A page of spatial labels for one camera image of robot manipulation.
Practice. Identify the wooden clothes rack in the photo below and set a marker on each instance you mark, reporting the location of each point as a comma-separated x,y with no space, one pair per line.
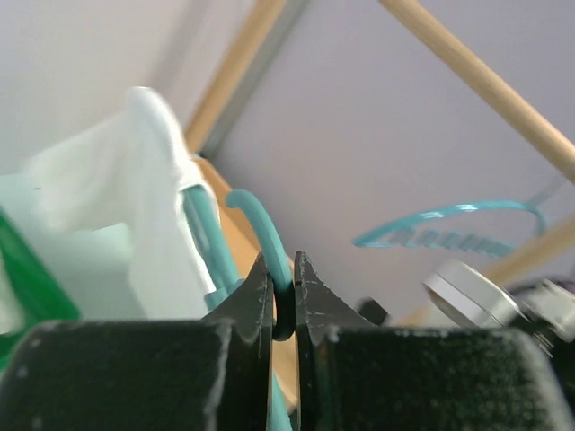
266,26

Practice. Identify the light blue hanger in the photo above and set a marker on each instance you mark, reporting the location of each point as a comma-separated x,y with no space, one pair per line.
437,228

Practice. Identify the teal hanger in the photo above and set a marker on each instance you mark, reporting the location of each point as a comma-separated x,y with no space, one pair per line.
269,251

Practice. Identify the white brush-stroke print t-shirt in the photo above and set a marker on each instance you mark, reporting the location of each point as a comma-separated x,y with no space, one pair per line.
103,210

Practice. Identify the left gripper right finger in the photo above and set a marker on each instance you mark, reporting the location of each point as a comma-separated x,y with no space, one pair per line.
355,375

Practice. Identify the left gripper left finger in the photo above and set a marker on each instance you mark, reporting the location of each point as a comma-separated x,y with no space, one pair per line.
102,375

